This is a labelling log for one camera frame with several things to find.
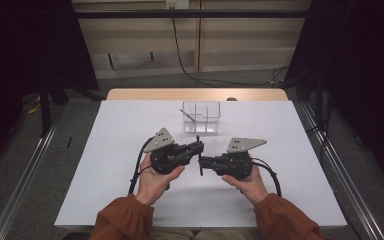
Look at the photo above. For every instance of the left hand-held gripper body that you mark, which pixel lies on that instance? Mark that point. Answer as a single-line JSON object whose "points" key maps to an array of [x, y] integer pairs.
{"points": [[168, 158]]}

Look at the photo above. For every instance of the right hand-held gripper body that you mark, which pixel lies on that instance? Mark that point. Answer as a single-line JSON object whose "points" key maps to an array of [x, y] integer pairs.
{"points": [[235, 163]]}

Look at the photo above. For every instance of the plain black pen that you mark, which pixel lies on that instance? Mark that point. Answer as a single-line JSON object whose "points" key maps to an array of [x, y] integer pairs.
{"points": [[197, 137]]}

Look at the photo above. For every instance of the clear acrylic organizer box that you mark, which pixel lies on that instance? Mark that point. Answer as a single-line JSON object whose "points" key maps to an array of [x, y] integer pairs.
{"points": [[201, 116]]}

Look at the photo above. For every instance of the black pen with silver ferrule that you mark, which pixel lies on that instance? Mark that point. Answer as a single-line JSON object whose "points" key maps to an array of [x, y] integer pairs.
{"points": [[187, 115]]}

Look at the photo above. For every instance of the person's right hand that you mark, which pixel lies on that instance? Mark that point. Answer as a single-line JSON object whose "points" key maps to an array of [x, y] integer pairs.
{"points": [[250, 188]]}

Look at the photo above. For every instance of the person's left hand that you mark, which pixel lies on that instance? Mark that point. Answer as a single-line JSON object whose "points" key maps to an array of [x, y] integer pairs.
{"points": [[153, 186]]}

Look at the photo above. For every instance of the dark round table grommet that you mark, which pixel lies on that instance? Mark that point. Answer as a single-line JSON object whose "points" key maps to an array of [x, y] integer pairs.
{"points": [[231, 99]]}

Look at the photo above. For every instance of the wooden table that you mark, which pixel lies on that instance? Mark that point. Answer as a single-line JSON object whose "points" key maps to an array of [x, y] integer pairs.
{"points": [[146, 94]]}

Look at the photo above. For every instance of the white table sheet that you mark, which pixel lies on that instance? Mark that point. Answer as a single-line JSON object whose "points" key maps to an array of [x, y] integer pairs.
{"points": [[96, 186]]}

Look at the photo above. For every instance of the small black stick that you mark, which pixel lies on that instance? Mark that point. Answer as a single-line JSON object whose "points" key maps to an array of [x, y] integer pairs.
{"points": [[69, 142]]}

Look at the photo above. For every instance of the black metal stand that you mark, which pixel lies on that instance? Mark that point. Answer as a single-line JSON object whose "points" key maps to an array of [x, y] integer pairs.
{"points": [[45, 113]]}

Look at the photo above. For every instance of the black horizontal bar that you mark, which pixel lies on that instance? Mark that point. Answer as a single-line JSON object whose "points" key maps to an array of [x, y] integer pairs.
{"points": [[213, 13]]}

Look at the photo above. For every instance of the small yellow floor object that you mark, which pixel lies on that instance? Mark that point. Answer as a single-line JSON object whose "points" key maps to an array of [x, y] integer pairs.
{"points": [[33, 110]]}

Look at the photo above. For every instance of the black curtain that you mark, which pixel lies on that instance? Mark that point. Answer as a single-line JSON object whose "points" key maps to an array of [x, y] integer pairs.
{"points": [[363, 66], [13, 50]]}

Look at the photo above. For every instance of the black wall bracket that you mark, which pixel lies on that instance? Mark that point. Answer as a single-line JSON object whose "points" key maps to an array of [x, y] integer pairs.
{"points": [[151, 56], [110, 61]]}

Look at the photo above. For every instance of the metal floor rail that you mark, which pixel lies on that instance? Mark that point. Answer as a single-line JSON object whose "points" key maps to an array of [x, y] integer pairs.
{"points": [[23, 176], [346, 186]]}

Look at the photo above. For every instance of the white wall outlet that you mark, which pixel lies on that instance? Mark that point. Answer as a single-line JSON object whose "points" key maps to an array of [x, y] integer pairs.
{"points": [[177, 3]]}

